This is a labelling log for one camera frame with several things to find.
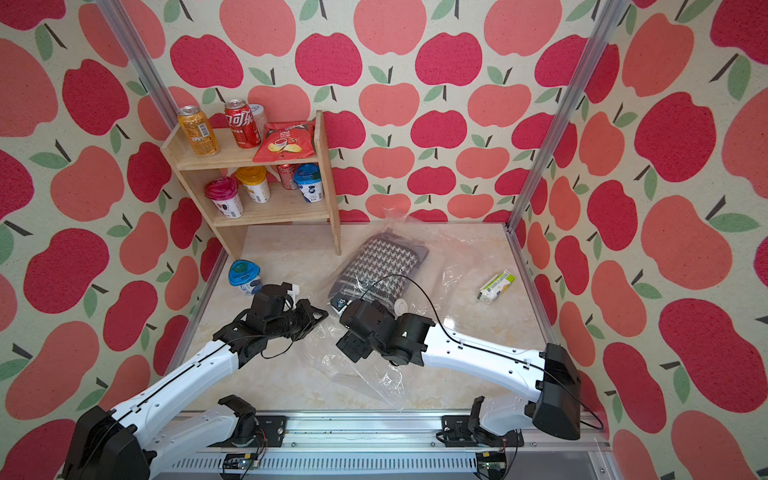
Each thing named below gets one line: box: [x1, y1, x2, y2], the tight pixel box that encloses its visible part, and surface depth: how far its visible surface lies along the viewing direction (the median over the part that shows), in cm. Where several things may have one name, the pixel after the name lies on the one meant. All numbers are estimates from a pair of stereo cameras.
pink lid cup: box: [204, 176, 244, 219], surface depth 90 cm
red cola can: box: [224, 99, 261, 149], surface depth 77 cm
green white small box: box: [477, 270, 517, 305], surface depth 100 cm
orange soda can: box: [177, 105, 220, 157], surface depth 75 cm
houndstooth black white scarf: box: [330, 230, 429, 303], surface depth 92 cm
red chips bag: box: [252, 121, 315, 163], surface depth 78 cm
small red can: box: [276, 164, 299, 190], surface depth 100 cm
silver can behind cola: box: [249, 103, 268, 142], surface depth 86 cm
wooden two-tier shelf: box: [160, 110, 342, 260], surface depth 89 cm
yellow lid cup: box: [236, 166, 271, 204], surface depth 95 cm
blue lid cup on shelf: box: [293, 163, 324, 203], surface depth 95 cm
